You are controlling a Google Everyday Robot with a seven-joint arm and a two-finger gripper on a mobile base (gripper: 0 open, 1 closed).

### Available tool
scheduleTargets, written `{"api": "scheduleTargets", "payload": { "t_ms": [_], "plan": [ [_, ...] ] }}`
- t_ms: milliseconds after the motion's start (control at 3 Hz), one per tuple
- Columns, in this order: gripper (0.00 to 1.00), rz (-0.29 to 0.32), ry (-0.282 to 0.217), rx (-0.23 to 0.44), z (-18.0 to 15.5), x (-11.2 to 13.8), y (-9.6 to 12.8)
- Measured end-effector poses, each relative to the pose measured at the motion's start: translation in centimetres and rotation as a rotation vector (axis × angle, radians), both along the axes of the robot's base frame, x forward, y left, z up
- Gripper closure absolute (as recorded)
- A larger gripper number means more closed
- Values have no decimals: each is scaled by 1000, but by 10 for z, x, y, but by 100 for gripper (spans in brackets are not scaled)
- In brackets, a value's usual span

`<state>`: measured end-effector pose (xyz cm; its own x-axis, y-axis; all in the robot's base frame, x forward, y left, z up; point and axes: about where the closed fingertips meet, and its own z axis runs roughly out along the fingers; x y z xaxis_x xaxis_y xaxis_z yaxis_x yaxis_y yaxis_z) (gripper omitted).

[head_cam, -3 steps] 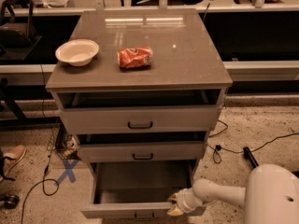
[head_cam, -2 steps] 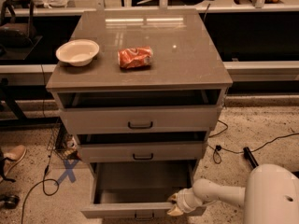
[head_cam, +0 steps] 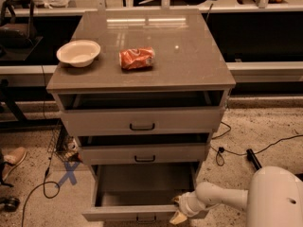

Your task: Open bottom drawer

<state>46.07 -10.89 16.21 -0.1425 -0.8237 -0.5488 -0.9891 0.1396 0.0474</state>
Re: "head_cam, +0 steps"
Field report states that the grey bottom drawer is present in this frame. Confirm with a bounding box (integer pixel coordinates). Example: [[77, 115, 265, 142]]
[[83, 163, 197, 224]]

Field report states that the blue tape cross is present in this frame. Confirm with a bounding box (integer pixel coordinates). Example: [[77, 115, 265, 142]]
[[58, 162, 80, 186]]

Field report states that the grey drawer cabinet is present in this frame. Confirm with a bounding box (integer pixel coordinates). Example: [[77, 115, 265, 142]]
[[46, 9, 237, 187]]

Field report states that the grey top drawer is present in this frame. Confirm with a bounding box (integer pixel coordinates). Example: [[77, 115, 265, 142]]
[[61, 107, 223, 136]]

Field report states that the dark bag on bench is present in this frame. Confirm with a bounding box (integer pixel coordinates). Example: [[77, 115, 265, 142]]
[[0, 0, 43, 61]]

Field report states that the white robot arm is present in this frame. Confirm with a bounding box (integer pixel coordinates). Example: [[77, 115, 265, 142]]
[[169, 166, 303, 227]]

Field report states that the grey drawer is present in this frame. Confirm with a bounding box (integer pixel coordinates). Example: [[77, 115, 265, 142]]
[[80, 143, 209, 165], [61, 107, 223, 136], [83, 163, 197, 224]]

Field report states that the black floor cable right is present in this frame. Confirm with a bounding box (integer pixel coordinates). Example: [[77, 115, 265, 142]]
[[210, 121, 303, 167]]

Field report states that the crushed orange soda can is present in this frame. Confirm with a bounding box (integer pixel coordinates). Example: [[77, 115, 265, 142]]
[[119, 47, 155, 70]]

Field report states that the black floor cable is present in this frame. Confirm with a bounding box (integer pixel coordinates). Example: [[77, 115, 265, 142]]
[[20, 64, 64, 227], [210, 121, 303, 167]]

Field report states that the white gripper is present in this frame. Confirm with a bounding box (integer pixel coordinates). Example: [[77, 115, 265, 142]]
[[169, 192, 203, 225]]

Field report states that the grey middle drawer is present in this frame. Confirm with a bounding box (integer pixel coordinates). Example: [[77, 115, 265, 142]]
[[80, 143, 209, 165]]

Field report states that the tan shoe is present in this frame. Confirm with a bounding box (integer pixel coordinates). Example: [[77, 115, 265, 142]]
[[2, 147, 27, 180]]

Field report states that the black caster wheel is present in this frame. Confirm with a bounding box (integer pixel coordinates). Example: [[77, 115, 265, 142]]
[[0, 197, 20, 212]]

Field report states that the black floor cable left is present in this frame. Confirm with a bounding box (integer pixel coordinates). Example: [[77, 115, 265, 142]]
[[20, 64, 64, 227]]

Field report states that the black metal stand leg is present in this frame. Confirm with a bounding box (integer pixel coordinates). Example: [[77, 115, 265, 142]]
[[246, 148, 303, 182]]

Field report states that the black wire basket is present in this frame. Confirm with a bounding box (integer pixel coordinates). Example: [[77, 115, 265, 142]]
[[47, 124, 79, 162]]

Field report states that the white paper bowl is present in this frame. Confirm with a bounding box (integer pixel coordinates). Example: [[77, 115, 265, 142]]
[[57, 40, 100, 68]]

